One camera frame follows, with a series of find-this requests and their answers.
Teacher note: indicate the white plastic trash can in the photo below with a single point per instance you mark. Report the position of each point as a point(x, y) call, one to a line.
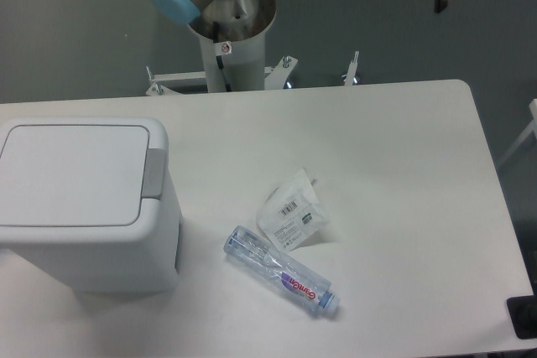
point(138, 258)

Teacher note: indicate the white trash can lid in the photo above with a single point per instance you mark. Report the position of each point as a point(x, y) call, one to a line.
point(72, 175)

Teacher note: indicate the clear plastic packaging bag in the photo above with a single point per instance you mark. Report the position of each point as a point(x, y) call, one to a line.
point(292, 213)

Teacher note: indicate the clear plastic water bottle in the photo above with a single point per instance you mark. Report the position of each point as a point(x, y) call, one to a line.
point(295, 281)

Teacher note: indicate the grey lid push button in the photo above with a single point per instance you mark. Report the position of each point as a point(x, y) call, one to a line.
point(153, 175)

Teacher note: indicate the black device at table edge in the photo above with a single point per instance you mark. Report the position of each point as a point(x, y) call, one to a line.
point(522, 312)

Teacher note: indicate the white pedestal base frame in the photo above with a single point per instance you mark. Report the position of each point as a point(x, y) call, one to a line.
point(275, 77)

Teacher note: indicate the white furniture frame at right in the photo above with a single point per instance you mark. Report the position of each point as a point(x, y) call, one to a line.
point(525, 139)

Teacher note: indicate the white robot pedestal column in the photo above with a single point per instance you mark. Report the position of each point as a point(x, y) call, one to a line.
point(233, 66)

